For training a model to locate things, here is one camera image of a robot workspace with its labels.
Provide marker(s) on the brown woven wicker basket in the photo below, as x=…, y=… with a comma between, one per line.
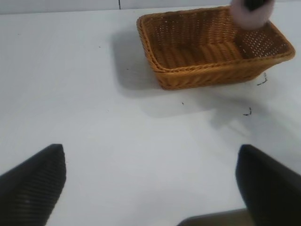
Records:
x=207, y=70

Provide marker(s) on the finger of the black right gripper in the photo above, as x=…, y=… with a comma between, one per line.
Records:
x=255, y=4

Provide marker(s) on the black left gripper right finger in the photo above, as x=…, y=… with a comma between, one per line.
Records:
x=270, y=188

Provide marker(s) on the pink peach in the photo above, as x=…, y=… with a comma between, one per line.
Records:
x=249, y=20

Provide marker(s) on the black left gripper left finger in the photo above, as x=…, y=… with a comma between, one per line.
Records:
x=30, y=188

